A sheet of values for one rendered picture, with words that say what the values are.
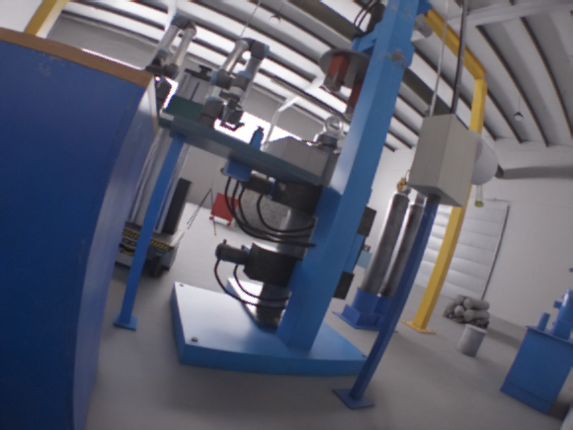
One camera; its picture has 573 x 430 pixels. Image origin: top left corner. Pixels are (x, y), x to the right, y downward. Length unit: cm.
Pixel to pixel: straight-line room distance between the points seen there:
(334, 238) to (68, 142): 137
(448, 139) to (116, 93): 136
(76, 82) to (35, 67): 9
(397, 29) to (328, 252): 157
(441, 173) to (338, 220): 60
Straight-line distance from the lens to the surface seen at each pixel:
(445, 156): 145
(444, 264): 410
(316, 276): 158
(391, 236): 310
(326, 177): 202
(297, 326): 166
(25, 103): 53
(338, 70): 217
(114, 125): 47
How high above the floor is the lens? 80
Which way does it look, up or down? 1 degrees up
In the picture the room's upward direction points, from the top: 20 degrees clockwise
